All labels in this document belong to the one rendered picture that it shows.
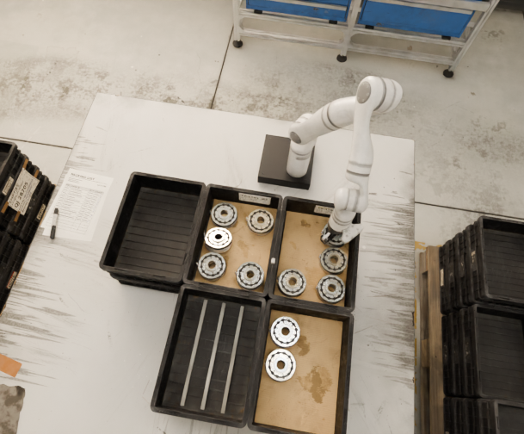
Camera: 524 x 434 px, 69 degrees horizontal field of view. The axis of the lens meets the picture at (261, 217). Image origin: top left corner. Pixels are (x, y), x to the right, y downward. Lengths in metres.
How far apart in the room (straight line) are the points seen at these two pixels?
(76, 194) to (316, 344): 1.21
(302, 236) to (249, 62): 1.95
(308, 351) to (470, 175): 1.95
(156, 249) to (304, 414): 0.79
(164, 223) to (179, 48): 2.02
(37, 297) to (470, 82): 3.18
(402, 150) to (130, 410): 1.60
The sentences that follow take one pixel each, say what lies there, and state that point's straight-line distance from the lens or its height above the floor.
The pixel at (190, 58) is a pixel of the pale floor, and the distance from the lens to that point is 3.26.
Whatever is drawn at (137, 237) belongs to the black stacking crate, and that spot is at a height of 0.83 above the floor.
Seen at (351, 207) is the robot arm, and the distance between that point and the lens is 1.19.
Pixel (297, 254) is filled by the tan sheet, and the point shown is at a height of 0.83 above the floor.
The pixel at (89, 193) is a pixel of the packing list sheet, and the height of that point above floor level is 0.70.
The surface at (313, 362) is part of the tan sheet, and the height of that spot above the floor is 0.83.
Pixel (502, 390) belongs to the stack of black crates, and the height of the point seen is 0.38.
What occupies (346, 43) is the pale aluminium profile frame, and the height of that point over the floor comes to 0.15.
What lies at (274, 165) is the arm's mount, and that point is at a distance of 1.75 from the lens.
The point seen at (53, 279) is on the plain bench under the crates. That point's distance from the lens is 1.78.
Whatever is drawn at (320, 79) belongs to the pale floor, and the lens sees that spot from 3.14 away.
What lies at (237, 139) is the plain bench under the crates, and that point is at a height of 0.70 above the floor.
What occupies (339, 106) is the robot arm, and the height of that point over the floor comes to 1.28.
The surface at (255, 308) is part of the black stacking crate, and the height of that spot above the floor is 0.83.
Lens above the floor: 2.24
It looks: 66 degrees down
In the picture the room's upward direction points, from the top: 4 degrees clockwise
